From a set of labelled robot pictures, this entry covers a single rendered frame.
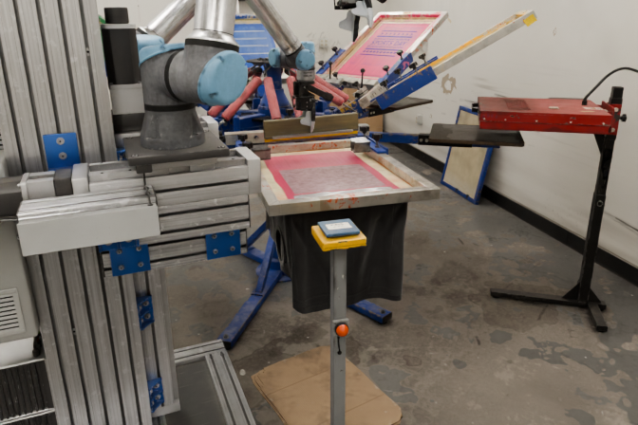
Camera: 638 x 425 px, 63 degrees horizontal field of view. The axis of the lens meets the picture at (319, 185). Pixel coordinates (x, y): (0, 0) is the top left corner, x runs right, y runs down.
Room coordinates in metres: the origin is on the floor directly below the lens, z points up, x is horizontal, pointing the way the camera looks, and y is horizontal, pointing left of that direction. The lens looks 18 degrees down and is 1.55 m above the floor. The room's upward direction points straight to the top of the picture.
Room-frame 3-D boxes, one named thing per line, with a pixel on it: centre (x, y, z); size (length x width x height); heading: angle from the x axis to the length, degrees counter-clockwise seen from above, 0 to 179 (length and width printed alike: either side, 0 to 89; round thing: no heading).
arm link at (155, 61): (1.23, 0.34, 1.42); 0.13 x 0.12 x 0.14; 55
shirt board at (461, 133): (2.82, -0.40, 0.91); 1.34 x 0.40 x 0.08; 75
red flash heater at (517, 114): (2.62, -1.12, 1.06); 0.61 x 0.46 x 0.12; 75
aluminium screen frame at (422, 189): (1.97, -0.02, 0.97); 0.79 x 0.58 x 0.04; 15
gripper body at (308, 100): (2.16, 0.06, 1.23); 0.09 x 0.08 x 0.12; 105
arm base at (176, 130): (1.24, 0.35, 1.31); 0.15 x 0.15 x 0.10
